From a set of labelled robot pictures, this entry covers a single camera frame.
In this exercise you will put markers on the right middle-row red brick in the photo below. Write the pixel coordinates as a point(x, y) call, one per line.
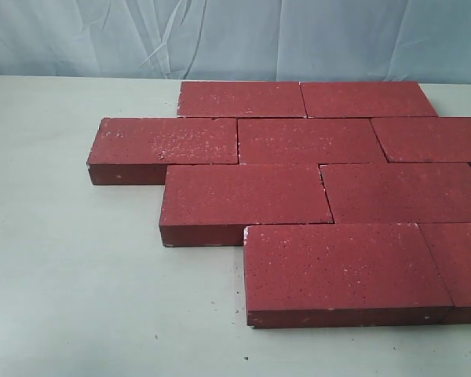
point(424, 139)

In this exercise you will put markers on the wrinkled blue-grey backdrop cloth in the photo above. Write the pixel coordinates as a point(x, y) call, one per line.
point(425, 41)

